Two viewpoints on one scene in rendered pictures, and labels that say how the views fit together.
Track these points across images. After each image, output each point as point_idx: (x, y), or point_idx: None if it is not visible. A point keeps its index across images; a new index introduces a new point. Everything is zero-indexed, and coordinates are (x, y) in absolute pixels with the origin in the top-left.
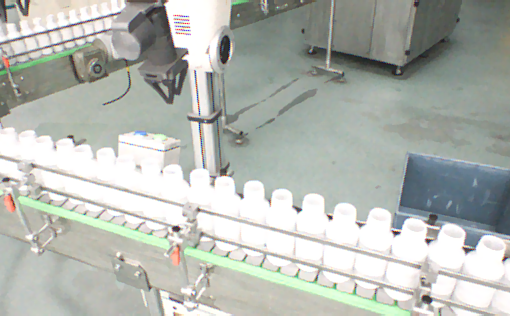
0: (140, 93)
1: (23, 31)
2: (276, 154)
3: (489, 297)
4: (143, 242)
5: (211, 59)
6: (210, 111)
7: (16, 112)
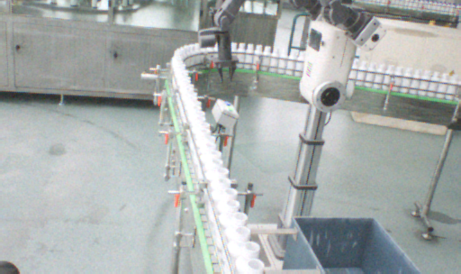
0: (395, 159)
1: (281, 55)
2: (447, 268)
3: (213, 214)
4: (177, 141)
5: (312, 96)
6: (311, 136)
7: (299, 123)
